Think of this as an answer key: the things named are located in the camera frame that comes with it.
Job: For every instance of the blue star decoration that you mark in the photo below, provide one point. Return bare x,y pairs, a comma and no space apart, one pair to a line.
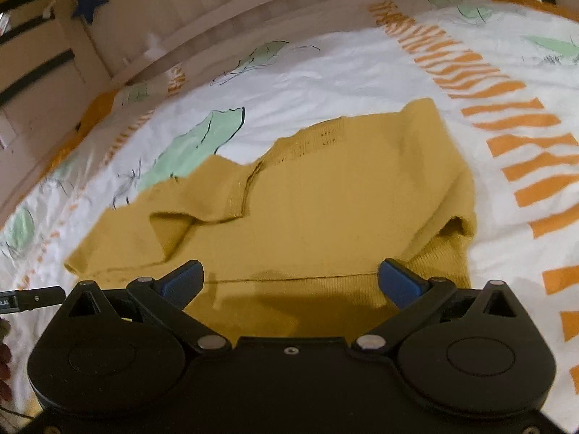
90,0

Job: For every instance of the wooden bed frame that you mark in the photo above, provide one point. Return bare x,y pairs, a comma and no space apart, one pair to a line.
36,81

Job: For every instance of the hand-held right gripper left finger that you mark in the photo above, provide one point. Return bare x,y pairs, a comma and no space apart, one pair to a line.
183,284

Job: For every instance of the beige striped bed bumper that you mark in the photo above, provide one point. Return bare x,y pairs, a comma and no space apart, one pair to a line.
217,4

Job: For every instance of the mustard yellow knit sweater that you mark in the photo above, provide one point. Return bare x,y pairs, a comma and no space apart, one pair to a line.
316,208

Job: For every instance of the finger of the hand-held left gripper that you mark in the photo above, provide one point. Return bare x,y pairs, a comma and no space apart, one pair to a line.
38,299

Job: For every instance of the white leaf print bed blanket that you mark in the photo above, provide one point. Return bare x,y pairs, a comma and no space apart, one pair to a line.
316,77

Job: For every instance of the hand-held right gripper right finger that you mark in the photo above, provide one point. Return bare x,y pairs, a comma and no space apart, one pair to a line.
400,284

